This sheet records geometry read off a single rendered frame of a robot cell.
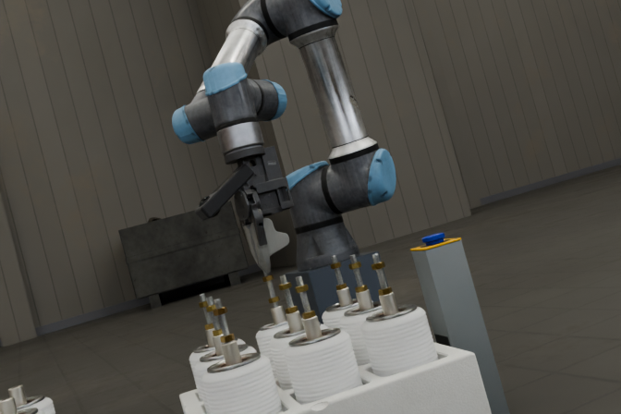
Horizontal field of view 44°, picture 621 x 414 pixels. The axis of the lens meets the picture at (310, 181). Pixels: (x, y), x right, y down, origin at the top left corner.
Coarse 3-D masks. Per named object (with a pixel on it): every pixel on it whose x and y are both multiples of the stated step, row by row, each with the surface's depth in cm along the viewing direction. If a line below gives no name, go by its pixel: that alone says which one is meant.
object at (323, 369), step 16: (336, 336) 104; (288, 352) 105; (304, 352) 103; (320, 352) 102; (336, 352) 103; (352, 352) 106; (288, 368) 106; (304, 368) 103; (320, 368) 102; (336, 368) 103; (352, 368) 104; (304, 384) 103; (320, 384) 102; (336, 384) 102; (352, 384) 104; (304, 400) 104
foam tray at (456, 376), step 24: (456, 360) 104; (384, 384) 101; (408, 384) 102; (432, 384) 102; (456, 384) 103; (480, 384) 104; (192, 408) 117; (288, 408) 101; (312, 408) 99; (336, 408) 99; (360, 408) 100; (384, 408) 101; (408, 408) 101; (432, 408) 102; (456, 408) 103; (480, 408) 104
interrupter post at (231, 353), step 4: (224, 344) 104; (228, 344) 103; (232, 344) 103; (236, 344) 104; (224, 348) 104; (228, 348) 103; (232, 348) 103; (236, 348) 104; (224, 352) 104; (228, 352) 103; (232, 352) 103; (236, 352) 104; (224, 356) 104; (228, 356) 103; (232, 356) 103; (236, 356) 103; (228, 360) 103; (232, 360) 103; (236, 360) 103; (240, 360) 104; (228, 364) 103; (232, 364) 103
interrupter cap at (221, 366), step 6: (246, 354) 107; (252, 354) 106; (258, 354) 104; (222, 360) 107; (246, 360) 102; (252, 360) 102; (210, 366) 105; (216, 366) 104; (222, 366) 105; (228, 366) 102; (234, 366) 101; (240, 366) 101; (210, 372) 102
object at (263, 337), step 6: (264, 330) 128; (270, 330) 127; (276, 330) 126; (258, 336) 128; (264, 336) 127; (270, 336) 126; (258, 342) 129; (264, 342) 127; (264, 348) 127; (264, 354) 127; (270, 354) 127; (270, 360) 127; (276, 372) 126
